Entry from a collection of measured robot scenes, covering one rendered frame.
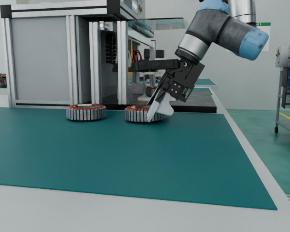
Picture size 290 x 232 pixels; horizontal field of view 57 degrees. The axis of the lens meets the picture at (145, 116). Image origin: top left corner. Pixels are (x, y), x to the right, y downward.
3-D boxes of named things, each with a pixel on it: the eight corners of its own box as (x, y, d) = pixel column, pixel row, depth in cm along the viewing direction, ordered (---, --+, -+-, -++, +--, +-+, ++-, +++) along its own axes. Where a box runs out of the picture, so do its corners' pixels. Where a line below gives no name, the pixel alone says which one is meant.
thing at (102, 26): (140, 45, 152) (140, 40, 152) (103, 29, 92) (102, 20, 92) (137, 45, 152) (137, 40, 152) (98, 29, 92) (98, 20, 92)
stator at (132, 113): (163, 115, 80) (163, 102, 80) (167, 122, 69) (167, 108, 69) (125, 117, 80) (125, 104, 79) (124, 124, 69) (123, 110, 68)
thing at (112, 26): (117, 33, 102) (117, 22, 101) (112, 31, 96) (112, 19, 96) (106, 33, 103) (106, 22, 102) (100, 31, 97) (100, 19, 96)
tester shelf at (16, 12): (153, 37, 153) (153, 29, 152) (119, 13, 87) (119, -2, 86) (81, 39, 161) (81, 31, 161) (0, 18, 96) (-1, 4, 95)
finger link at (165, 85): (162, 101, 66) (174, 74, 70) (156, 98, 66) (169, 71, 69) (155, 107, 70) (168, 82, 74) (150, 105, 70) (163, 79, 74)
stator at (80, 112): (109, 120, 74) (109, 107, 74) (67, 123, 71) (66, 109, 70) (102, 114, 85) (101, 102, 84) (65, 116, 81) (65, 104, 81)
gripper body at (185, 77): (183, 105, 70) (207, 64, 69) (155, 89, 70) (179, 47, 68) (179, 101, 78) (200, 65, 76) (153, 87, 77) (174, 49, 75)
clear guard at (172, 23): (199, 42, 114) (199, 27, 113) (199, 35, 91) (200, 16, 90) (124, 43, 120) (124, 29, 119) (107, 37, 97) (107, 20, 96)
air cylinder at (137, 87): (144, 92, 141) (144, 82, 140) (141, 94, 134) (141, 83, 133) (134, 92, 142) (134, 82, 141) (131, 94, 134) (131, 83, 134)
